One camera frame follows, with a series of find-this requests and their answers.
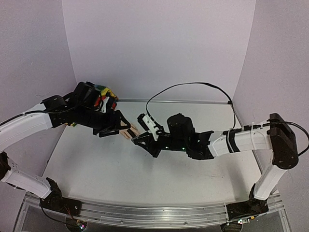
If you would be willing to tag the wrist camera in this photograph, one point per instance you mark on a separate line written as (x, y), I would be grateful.
(105, 103)
(150, 125)

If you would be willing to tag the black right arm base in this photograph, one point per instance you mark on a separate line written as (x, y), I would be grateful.
(246, 209)

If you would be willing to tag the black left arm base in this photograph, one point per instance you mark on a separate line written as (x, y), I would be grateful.
(56, 202)

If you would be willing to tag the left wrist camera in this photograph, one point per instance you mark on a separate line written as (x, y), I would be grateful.
(105, 103)

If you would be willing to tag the mannequin hand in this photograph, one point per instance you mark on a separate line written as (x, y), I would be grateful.
(130, 133)

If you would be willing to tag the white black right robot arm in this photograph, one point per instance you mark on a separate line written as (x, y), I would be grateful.
(274, 134)

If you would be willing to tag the rainbow colored sleeve cloth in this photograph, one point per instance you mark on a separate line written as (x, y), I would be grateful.
(103, 91)

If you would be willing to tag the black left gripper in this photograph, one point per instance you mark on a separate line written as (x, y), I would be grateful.
(111, 125)

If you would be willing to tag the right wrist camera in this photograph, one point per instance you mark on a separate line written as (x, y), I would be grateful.
(150, 125)

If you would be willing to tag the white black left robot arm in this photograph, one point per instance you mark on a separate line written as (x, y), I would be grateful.
(85, 106)

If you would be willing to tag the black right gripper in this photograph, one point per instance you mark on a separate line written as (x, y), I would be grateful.
(152, 144)

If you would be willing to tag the aluminium front rail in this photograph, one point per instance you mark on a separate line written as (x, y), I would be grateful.
(160, 217)

